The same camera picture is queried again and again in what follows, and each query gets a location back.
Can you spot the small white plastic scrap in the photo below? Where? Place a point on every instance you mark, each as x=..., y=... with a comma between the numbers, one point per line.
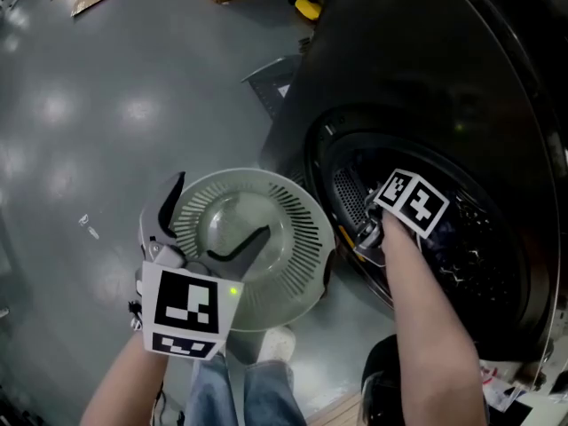
x=89, y=226

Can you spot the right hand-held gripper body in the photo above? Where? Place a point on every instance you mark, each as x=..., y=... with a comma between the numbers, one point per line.
x=415, y=202

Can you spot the person's right white shoe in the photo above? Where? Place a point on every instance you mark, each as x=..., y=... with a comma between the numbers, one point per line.
x=278, y=343

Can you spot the person's blue jeans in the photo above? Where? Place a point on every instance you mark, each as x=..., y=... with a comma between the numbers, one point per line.
x=213, y=397

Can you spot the person's left forearm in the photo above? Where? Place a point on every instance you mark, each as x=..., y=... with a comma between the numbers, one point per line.
x=120, y=388

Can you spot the black round washing machine door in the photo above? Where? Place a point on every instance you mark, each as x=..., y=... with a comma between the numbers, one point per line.
x=377, y=384

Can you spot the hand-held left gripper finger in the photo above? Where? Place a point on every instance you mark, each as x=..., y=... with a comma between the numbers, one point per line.
x=148, y=220
x=242, y=260

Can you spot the person's right forearm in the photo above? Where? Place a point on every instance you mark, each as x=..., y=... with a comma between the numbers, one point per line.
x=430, y=326

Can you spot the grey-green plastic laundry basket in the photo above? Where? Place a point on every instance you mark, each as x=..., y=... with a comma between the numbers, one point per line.
x=284, y=220

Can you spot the light wooden board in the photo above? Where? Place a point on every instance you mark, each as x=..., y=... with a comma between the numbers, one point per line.
x=337, y=411

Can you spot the grey dustpan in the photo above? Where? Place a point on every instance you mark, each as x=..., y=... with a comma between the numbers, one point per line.
x=270, y=82

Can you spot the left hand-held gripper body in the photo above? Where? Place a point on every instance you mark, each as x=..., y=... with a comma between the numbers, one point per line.
x=186, y=302

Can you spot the black washing machine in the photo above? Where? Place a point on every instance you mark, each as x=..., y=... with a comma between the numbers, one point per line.
x=399, y=60

